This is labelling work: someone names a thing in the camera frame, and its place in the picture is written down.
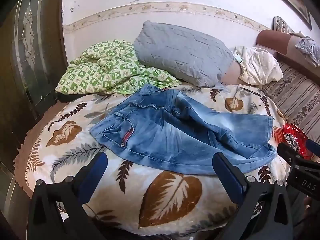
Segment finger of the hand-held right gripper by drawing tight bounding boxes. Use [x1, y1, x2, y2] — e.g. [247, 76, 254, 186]
[305, 139, 320, 157]
[276, 142, 302, 166]

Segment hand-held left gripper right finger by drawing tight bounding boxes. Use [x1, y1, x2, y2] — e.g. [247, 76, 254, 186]
[212, 152, 295, 240]

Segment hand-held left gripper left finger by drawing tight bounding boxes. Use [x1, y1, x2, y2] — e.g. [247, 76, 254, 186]
[27, 152, 108, 240]

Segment blue denim pants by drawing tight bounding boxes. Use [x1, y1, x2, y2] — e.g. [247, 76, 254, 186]
[89, 84, 278, 175]

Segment red glass dish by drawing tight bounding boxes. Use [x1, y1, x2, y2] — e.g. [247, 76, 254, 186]
[282, 123, 314, 160]

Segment leaf print blanket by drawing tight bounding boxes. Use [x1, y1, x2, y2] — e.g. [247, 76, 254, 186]
[26, 84, 300, 237]

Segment dark pen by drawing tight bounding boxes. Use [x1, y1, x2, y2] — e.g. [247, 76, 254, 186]
[240, 87, 262, 97]

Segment brown fringed bedspread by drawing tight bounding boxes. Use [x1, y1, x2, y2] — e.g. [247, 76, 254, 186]
[14, 100, 65, 195]

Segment cream cloth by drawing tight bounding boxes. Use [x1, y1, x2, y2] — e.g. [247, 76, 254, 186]
[234, 45, 283, 85]

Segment peach pillow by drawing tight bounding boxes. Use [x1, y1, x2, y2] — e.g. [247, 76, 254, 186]
[221, 61, 250, 85]

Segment green checked quilt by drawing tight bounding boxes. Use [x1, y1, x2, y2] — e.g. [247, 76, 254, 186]
[54, 39, 182, 96]

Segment light blue cloth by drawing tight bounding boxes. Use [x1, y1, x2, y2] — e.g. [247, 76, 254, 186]
[295, 31, 320, 67]

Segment brown padded headboard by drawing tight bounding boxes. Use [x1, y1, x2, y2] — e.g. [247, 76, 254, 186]
[255, 29, 320, 75]

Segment striped cushion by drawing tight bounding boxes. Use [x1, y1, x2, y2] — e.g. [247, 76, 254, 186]
[272, 16, 295, 34]

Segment wooden door with glass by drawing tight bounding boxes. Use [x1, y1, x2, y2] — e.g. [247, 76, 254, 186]
[0, 0, 68, 205]

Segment grey pillow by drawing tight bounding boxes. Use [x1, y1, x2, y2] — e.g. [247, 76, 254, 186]
[133, 20, 234, 88]

